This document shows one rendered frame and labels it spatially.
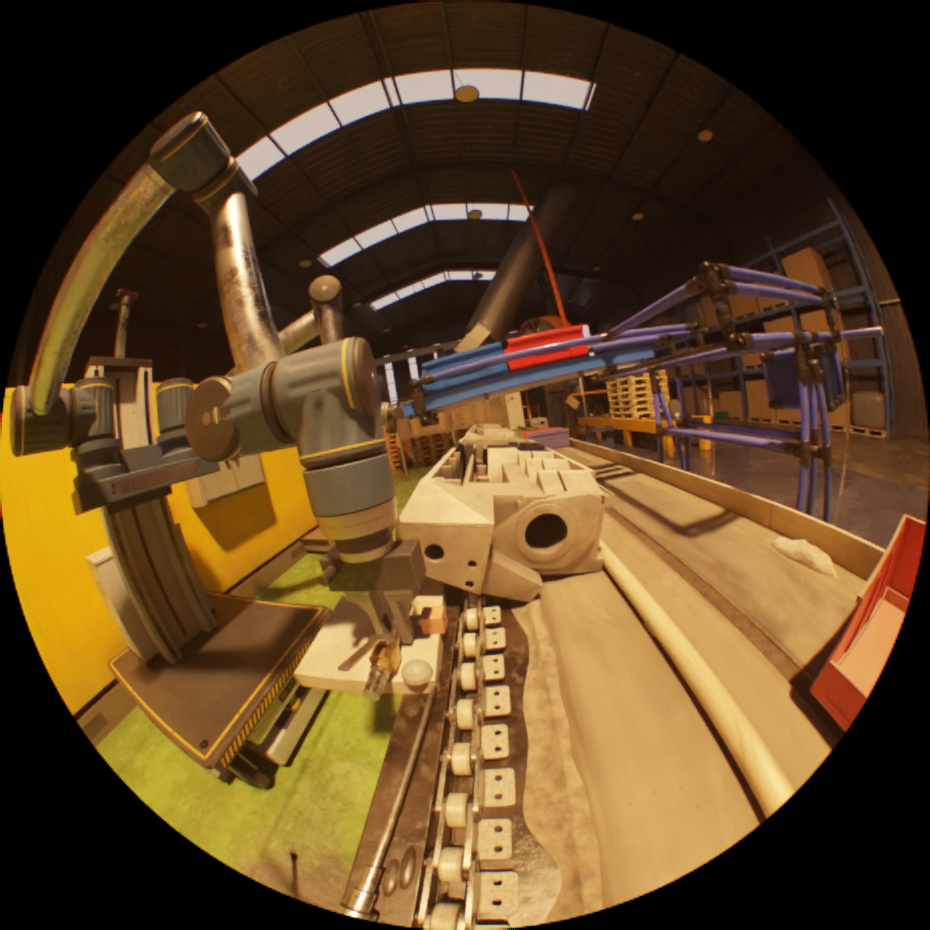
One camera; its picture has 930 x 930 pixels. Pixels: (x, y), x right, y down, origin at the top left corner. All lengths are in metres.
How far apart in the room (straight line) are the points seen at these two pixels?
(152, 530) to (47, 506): 0.81
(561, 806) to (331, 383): 0.49
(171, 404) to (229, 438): 1.07
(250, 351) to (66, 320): 0.64
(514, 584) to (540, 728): 0.27
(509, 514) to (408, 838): 0.52
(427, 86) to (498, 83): 1.71
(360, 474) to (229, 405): 0.18
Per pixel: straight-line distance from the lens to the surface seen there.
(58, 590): 2.14
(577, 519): 0.55
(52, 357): 1.05
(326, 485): 0.31
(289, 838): 1.33
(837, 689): 0.44
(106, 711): 2.35
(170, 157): 0.87
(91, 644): 2.21
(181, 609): 1.77
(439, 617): 0.44
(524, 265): 8.70
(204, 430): 0.40
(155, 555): 1.69
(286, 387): 0.33
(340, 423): 0.30
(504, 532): 0.53
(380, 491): 0.32
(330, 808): 1.28
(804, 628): 0.58
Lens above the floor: 1.10
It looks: 9 degrees down
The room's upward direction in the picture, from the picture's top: 10 degrees counter-clockwise
